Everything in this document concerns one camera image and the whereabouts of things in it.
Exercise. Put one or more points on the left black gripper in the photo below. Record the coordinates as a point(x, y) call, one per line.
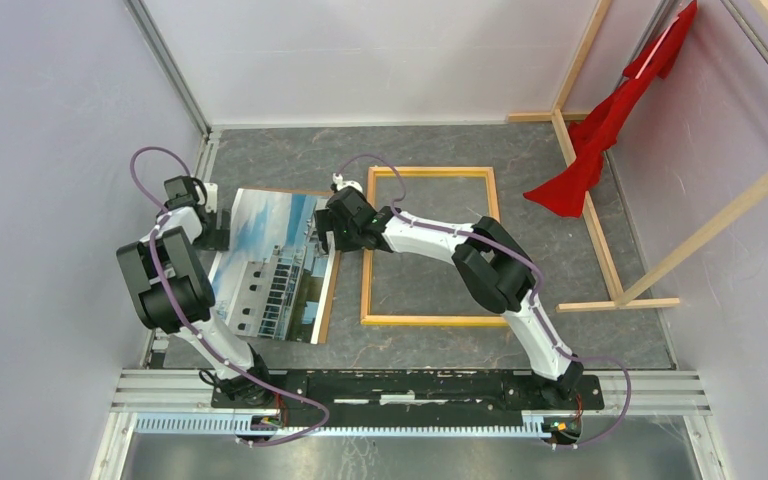
point(219, 239)

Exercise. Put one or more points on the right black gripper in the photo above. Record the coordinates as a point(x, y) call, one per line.
point(327, 222)

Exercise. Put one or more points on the building photo print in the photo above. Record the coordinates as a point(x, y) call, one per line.
point(254, 227)

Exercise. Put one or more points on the yellow wooden picture frame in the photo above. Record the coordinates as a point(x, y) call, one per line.
point(428, 243)

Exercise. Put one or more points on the brown cardboard backing board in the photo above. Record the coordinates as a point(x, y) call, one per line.
point(299, 277)

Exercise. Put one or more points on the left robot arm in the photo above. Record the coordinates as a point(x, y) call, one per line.
point(171, 291)

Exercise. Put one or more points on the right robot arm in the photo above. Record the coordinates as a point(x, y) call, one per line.
point(496, 271)

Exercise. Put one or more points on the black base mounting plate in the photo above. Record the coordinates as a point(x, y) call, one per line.
point(411, 398)

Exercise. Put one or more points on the red cloth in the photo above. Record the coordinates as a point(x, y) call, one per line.
point(564, 195)

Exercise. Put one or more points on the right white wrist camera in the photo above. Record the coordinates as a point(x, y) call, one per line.
point(338, 182)

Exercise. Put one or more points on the aluminium rail frame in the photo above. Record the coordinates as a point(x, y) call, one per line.
point(179, 402)

